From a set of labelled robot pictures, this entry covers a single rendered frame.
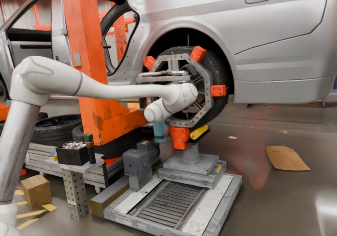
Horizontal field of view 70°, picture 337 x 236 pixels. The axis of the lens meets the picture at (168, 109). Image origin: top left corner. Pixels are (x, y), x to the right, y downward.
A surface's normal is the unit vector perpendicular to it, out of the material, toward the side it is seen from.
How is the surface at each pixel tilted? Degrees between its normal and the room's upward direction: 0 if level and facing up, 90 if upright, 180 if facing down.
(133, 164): 90
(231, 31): 90
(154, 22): 90
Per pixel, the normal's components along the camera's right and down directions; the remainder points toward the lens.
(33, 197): 0.68, 0.10
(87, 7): 0.87, 0.03
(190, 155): -0.48, 0.22
